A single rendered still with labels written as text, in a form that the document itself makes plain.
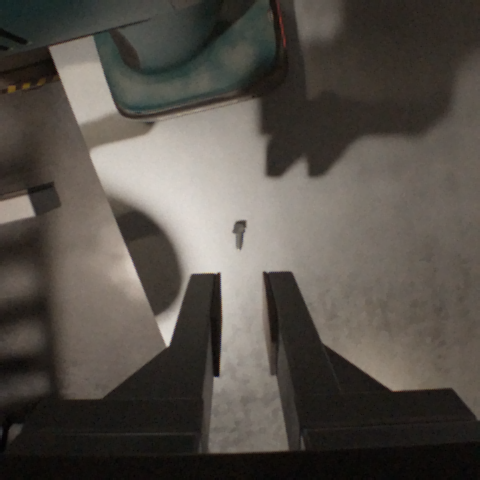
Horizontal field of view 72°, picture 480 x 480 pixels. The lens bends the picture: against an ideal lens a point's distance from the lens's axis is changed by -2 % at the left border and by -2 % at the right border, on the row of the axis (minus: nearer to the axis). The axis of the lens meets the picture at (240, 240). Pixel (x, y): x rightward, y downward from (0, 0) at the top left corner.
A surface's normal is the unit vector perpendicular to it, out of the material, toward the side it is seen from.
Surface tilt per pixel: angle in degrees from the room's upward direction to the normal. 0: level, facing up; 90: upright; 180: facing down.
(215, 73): 15
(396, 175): 0
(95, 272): 0
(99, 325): 0
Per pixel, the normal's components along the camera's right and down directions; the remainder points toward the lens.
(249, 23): 0.21, 0.25
